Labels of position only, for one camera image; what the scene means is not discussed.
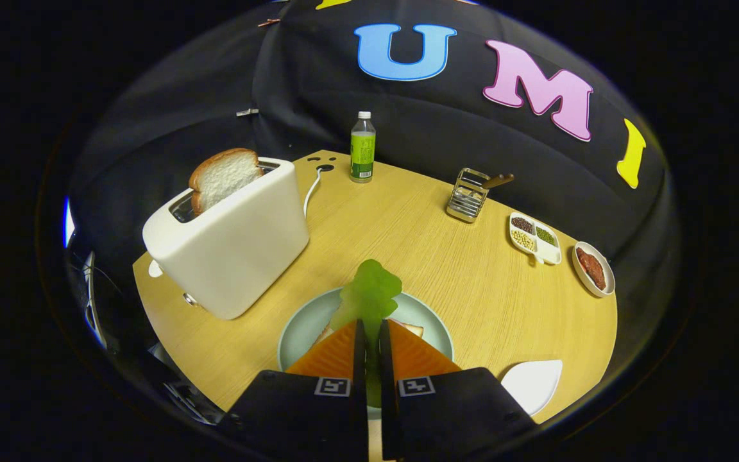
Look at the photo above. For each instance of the white toaster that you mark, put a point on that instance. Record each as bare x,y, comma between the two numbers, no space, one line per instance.
241,250

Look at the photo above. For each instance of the red meat pieces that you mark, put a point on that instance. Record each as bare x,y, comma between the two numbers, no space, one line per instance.
591,268

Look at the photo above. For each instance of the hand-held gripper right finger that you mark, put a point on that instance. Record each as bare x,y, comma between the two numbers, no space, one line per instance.
387,385

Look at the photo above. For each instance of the orange cloth clip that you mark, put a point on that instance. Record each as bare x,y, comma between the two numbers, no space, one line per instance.
269,22

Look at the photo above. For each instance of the pale yellow beans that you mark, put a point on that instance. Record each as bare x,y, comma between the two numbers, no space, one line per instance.
523,240

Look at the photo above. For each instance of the thin toast slice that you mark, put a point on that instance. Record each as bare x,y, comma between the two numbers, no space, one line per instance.
413,330

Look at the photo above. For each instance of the white leaf-shaped plate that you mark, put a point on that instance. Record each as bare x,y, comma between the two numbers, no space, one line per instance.
533,385

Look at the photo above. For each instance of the pale green round plate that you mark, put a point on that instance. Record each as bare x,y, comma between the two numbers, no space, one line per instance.
305,333

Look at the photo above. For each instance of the thick white bread slice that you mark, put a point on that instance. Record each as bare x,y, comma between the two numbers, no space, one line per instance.
225,176

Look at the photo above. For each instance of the white divided dish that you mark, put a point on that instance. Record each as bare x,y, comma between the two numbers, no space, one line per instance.
548,252

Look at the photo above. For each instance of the white oval plate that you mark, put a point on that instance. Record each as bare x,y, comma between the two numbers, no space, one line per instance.
605,269

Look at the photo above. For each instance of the green label drink bottle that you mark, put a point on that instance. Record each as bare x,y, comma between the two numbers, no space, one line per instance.
363,154

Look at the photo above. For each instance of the black backdrop cloth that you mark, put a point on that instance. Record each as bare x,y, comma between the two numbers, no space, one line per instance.
446,128

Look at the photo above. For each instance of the green lettuce leaf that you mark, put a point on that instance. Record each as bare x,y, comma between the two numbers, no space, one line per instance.
369,295

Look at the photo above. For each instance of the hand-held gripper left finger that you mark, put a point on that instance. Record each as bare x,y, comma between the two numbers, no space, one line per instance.
360,385

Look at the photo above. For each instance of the dark brown beans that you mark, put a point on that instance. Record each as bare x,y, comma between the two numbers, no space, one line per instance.
522,224

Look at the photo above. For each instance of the silver cloth clip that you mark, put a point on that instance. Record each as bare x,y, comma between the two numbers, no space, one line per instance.
247,112

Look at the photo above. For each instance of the green beans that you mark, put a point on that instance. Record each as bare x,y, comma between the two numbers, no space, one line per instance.
544,235

